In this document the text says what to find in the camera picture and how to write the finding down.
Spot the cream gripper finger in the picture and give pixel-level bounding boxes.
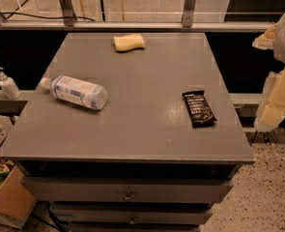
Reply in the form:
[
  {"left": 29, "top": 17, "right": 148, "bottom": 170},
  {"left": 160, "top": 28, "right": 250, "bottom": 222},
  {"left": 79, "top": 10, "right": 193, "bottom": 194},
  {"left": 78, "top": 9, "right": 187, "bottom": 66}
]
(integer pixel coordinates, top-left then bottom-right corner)
[{"left": 254, "top": 68, "right": 285, "bottom": 132}]

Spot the yellow sponge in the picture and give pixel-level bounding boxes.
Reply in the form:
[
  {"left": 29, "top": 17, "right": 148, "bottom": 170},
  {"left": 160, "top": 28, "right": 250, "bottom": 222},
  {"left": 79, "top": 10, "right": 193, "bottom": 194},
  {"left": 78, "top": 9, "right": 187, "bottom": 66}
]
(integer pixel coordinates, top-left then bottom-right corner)
[{"left": 114, "top": 34, "right": 145, "bottom": 52}]

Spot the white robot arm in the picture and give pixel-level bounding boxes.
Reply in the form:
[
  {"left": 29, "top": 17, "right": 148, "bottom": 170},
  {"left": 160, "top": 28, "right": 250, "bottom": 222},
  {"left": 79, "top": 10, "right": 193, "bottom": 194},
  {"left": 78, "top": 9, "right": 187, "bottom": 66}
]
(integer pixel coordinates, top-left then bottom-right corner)
[{"left": 252, "top": 14, "right": 285, "bottom": 132}]

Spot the black rxbar chocolate bar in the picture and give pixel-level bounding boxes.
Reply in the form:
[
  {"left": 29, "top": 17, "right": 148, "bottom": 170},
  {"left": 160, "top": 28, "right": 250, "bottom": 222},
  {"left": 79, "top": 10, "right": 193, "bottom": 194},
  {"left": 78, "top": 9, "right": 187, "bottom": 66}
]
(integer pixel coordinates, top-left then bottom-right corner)
[{"left": 182, "top": 90, "right": 217, "bottom": 128}]

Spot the grey drawer cabinet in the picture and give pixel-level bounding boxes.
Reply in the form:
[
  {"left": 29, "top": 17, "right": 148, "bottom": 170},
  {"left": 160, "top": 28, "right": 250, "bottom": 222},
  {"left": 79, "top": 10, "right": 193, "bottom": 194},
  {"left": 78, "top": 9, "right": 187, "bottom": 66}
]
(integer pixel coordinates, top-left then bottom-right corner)
[{"left": 0, "top": 33, "right": 254, "bottom": 232}]

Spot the clear plastic bottle lying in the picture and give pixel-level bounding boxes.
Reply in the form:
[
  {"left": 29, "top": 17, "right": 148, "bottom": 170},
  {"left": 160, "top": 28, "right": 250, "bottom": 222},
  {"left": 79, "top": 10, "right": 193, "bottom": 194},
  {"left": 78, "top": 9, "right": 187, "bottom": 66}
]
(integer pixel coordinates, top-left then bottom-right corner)
[{"left": 40, "top": 75, "right": 107, "bottom": 110}]

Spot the middle grey drawer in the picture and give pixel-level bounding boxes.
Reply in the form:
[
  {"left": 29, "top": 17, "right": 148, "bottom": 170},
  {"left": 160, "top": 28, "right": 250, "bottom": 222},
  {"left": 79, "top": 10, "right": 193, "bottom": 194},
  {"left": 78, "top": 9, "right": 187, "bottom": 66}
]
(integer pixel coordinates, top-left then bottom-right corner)
[{"left": 51, "top": 204, "right": 213, "bottom": 225}]

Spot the grey drawer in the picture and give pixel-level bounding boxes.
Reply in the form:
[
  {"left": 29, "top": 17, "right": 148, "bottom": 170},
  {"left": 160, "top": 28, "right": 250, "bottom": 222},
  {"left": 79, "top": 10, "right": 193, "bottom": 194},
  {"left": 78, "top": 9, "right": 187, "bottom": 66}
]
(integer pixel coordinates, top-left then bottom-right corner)
[
  {"left": 51, "top": 204, "right": 213, "bottom": 225},
  {"left": 21, "top": 177, "right": 233, "bottom": 203}
]

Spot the top grey drawer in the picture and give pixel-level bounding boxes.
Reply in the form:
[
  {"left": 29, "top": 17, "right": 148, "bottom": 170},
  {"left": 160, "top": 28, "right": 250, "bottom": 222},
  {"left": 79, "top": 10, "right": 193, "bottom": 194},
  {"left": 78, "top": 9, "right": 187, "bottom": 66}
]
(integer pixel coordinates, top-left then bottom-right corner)
[{"left": 21, "top": 177, "right": 233, "bottom": 203}]

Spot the white pump dispenser bottle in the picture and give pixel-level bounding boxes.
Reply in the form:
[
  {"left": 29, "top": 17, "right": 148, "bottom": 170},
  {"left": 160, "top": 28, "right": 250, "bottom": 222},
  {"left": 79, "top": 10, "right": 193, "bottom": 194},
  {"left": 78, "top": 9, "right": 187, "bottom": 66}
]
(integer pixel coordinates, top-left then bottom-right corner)
[{"left": 0, "top": 67, "right": 21, "bottom": 100}]

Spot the open cardboard box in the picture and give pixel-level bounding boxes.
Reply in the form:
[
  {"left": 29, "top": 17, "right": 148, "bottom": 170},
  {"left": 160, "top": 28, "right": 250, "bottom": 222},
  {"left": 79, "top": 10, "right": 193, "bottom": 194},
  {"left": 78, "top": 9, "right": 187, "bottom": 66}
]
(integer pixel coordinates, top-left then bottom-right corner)
[{"left": 0, "top": 166, "right": 37, "bottom": 229}]

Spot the metal railing frame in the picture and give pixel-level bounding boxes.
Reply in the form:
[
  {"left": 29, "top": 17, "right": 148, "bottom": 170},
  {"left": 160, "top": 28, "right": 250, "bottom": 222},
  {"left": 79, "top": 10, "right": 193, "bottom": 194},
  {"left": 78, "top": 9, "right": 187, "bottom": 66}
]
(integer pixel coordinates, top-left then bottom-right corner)
[{"left": 0, "top": 0, "right": 285, "bottom": 32}]

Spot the black cable on floor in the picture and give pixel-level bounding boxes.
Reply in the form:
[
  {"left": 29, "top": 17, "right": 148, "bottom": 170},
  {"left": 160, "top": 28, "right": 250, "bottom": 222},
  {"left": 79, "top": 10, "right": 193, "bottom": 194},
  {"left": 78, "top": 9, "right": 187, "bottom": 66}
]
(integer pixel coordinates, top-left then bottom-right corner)
[{"left": 0, "top": 11, "right": 96, "bottom": 22}]

